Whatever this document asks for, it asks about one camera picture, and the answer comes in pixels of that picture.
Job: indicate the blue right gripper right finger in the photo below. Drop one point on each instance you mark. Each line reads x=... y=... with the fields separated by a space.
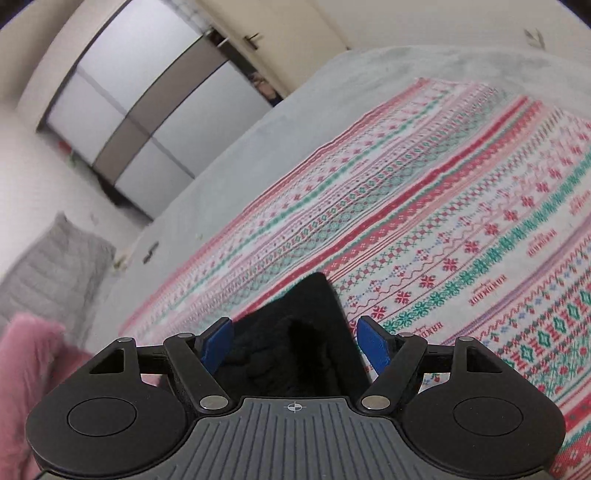
x=376 y=343

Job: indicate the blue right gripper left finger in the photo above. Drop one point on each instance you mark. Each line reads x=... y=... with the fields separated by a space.
x=214 y=344

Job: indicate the black pants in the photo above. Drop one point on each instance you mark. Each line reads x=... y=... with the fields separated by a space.
x=298 y=345

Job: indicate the small dark object on bed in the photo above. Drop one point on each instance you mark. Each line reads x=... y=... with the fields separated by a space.
x=152 y=249

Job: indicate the beige cloth on bed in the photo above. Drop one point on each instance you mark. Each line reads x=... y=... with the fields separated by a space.
x=122 y=261

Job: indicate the red green patterned blanket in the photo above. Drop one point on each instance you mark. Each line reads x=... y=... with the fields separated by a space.
x=452 y=209

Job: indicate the grey quilted headboard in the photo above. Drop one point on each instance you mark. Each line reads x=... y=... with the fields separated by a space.
x=58 y=278

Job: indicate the upper pink pillow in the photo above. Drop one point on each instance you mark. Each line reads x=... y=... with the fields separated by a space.
x=35 y=358

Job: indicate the white grey wardrobe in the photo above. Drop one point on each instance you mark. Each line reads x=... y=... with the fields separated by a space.
x=153 y=102

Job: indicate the grey bed sheet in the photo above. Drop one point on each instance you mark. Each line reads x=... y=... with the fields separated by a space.
x=347 y=87

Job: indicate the cream door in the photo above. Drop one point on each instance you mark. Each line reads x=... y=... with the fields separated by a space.
x=289 y=39

